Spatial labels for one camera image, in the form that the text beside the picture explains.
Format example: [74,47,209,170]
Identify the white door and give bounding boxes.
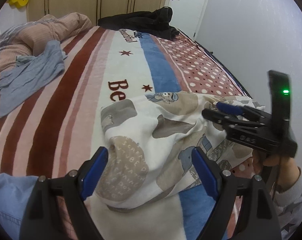
[167,0,208,40]

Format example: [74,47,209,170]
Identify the light blue denim garment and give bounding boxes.
[0,173,38,239]

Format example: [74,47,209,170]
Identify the striped dotted fleece bed blanket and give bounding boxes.
[0,27,254,239]

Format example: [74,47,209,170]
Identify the black clothing pile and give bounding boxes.
[97,7,180,40]

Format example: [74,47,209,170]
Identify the person's right hand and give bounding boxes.
[252,150,301,191]

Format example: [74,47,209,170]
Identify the pink striped duvet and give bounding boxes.
[0,12,92,74]

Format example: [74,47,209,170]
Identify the grey blue shirt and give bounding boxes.
[0,40,67,118]

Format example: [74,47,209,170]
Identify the cartoon print pajama pants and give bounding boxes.
[95,92,264,212]

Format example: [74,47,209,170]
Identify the grey star sleeve forearm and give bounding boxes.
[274,168,302,239]

